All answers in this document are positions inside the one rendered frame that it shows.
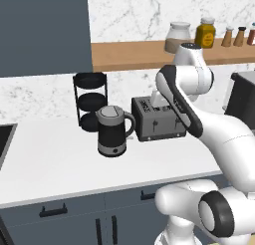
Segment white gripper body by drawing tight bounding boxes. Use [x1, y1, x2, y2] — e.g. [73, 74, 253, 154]
[150, 89, 163, 109]

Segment steel sink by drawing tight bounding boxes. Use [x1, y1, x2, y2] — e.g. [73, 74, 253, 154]
[0, 122, 19, 171]

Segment dark grey toaster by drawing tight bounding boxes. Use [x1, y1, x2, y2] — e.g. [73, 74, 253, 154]
[130, 95, 188, 143]

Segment black and grey kettle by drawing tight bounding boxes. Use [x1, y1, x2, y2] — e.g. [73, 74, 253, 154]
[96, 105, 136, 158]

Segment glass jar with white lid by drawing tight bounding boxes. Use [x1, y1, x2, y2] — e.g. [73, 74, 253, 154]
[164, 21, 193, 55]

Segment yellow jar with white lid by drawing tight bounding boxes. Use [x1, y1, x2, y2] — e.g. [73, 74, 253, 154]
[194, 17, 217, 50]

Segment black countertop appliance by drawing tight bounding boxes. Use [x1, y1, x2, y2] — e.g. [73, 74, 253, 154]
[222, 71, 255, 131]

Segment brown spice shaker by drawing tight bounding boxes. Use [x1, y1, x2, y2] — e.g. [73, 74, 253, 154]
[221, 26, 235, 48]
[232, 26, 248, 47]

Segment dark blue drawer front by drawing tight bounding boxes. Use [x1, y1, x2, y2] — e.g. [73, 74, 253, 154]
[0, 191, 108, 229]
[105, 173, 231, 213]

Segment red spice shaker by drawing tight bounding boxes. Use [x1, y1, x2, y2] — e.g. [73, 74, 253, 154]
[246, 22, 255, 46]

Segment dark blue cupboard door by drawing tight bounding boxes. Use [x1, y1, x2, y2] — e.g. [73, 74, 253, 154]
[5, 210, 108, 245]
[105, 200, 171, 245]

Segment wooden wall shelf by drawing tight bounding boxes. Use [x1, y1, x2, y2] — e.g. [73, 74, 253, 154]
[91, 37, 255, 73]

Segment black tiered wire stand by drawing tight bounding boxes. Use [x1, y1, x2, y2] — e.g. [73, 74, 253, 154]
[72, 71, 109, 133]

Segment black drawer handle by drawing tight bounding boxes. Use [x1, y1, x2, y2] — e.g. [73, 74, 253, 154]
[139, 189, 157, 201]
[38, 202, 69, 219]

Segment dark blue wall cupboard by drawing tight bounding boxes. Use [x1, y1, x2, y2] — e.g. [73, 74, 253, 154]
[0, 0, 94, 79]

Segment black cupboard door handle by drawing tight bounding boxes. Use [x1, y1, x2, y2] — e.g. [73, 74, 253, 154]
[111, 215, 120, 245]
[95, 217, 103, 245]

